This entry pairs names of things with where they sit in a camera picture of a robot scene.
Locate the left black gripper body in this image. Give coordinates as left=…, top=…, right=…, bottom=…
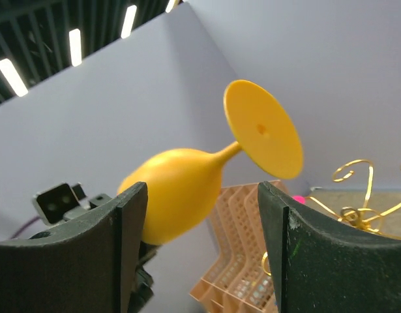
left=128, top=242, right=160, bottom=313

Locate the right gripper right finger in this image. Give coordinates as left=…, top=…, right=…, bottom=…
left=258, top=182, right=401, bottom=312

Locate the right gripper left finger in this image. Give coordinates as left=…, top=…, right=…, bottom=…
left=0, top=183, right=147, bottom=312

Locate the pink plastic goblet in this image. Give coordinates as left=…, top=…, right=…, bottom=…
left=292, top=195, right=306, bottom=204

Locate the yellow plastic goblet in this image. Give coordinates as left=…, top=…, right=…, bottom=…
left=118, top=80, right=303, bottom=246

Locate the gold wine glass rack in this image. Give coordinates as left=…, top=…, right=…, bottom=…
left=261, top=158, right=401, bottom=278

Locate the pink plastic desk organizer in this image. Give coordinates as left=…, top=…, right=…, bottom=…
left=190, top=183, right=278, bottom=312

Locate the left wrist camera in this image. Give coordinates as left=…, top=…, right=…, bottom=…
left=32, top=183, right=111, bottom=226

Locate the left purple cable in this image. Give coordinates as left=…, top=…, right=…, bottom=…
left=9, top=215, right=41, bottom=241

